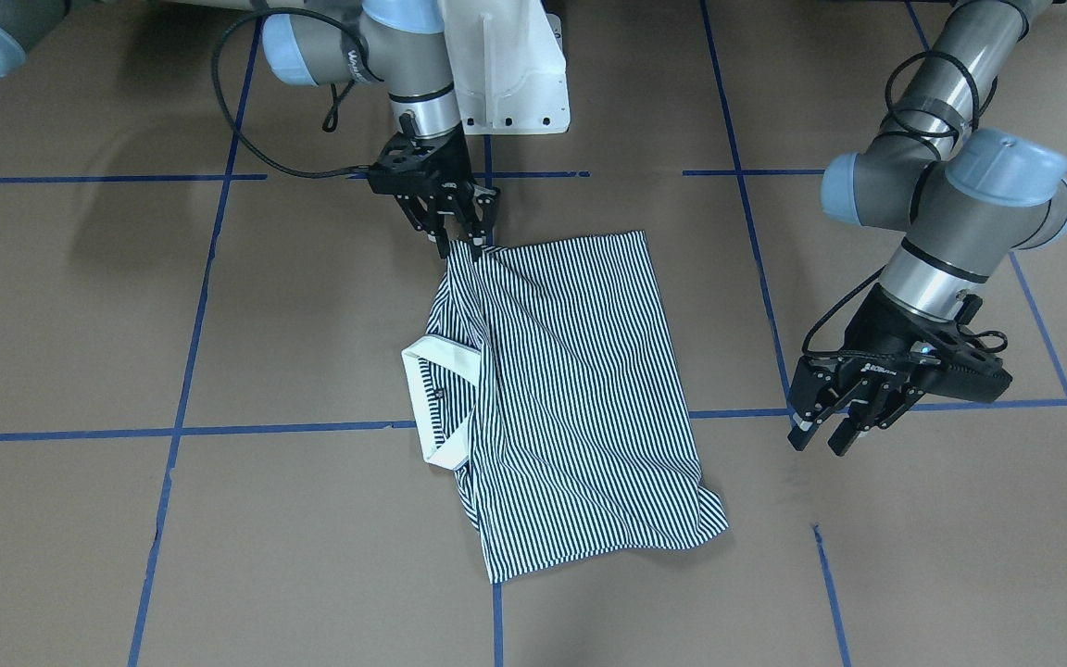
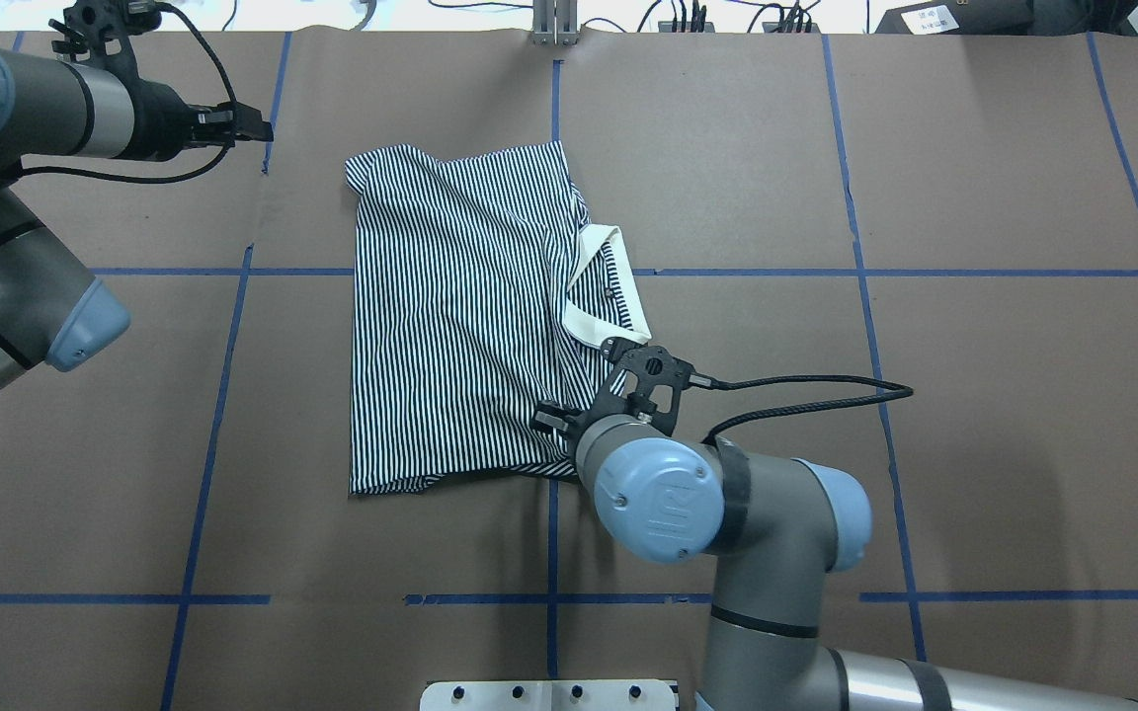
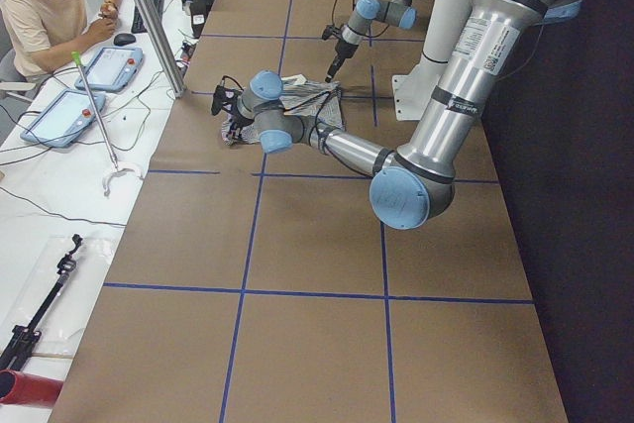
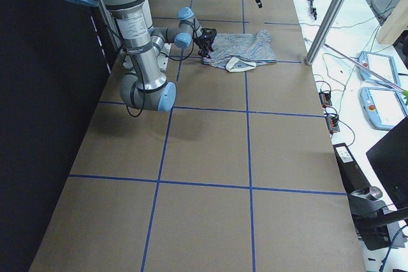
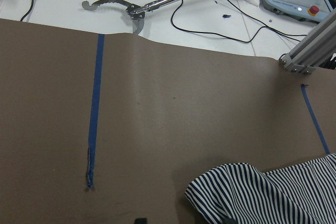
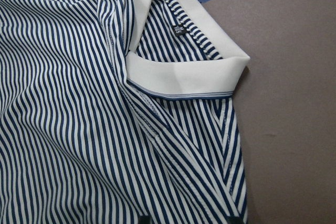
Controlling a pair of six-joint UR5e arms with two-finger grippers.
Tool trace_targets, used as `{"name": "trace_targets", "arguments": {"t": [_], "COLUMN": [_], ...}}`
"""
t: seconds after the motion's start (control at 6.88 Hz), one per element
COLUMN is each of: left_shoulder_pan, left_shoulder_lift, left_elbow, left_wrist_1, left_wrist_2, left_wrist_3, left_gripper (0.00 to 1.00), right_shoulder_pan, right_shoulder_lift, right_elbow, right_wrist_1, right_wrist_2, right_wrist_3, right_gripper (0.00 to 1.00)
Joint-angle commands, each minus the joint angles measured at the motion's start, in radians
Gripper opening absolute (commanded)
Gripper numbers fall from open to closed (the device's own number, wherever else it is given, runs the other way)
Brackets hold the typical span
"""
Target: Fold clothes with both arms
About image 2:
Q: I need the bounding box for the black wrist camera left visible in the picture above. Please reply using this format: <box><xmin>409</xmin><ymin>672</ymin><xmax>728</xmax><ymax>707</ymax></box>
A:
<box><xmin>48</xmin><ymin>1</ymin><xmax>163</xmax><ymax>60</ymax></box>

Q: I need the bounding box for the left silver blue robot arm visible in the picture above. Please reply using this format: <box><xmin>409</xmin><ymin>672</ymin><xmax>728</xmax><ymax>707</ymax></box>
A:
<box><xmin>0</xmin><ymin>48</ymin><xmax>273</xmax><ymax>392</ymax></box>

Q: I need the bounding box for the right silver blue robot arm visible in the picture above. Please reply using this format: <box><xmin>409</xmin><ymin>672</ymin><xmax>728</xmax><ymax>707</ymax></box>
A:
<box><xmin>533</xmin><ymin>402</ymin><xmax>1138</xmax><ymax>710</ymax></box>

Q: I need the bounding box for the aluminium frame post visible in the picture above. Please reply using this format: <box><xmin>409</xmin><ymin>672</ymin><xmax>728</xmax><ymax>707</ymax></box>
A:
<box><xmin>529</xmin><ymin>0</ymin><xmax>582</xmax><ymax>46</ymax></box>

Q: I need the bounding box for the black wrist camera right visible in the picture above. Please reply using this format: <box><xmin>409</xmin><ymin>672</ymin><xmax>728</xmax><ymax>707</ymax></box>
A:
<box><xmin>591</xmin><ymin>337</ymin><xmax>695</xmax><ymax>435</ymax></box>

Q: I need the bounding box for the black power box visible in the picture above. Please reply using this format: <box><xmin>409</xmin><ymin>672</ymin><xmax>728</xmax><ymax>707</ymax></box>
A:
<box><xmin>871</xmin><ymin>1</ymin><xmax>1034</xmax><ymax>36</ymax></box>

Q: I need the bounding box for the navy white striped polo shirt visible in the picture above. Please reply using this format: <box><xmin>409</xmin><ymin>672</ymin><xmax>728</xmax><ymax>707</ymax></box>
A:
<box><xmin>344</xmin><ymin>141</ymin><xmax>651</xmax><ymax>497</ymax></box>

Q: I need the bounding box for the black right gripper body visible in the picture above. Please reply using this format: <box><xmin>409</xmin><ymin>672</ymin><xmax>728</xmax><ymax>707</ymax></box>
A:
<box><xmin>533</xmin><ymin>399</ymin><xmax>619</xmax><ymax>443</ymax></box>

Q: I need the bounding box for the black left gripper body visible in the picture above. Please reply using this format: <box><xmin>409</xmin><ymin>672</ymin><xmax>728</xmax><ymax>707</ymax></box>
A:
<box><xmin>130</xmin><ymin>84</ymin><xmax>204</xmax><ymax>162</ymax></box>

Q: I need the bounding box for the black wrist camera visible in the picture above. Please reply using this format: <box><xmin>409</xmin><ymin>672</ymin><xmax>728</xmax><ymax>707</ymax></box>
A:
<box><xmin>591</xmin><ymin>337</ymin><xmax>695</xmax><ymax>435</ymax></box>
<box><xmin>48</xmin><ymin>1</ymin><xmax>163</xmax><ymax>60</ymax></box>

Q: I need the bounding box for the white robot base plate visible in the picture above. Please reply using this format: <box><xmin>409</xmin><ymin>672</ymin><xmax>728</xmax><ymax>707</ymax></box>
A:
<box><xmin>419</xmin><ymin>678</ymin><xmax>681</xmax><ymax>710</ymax></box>

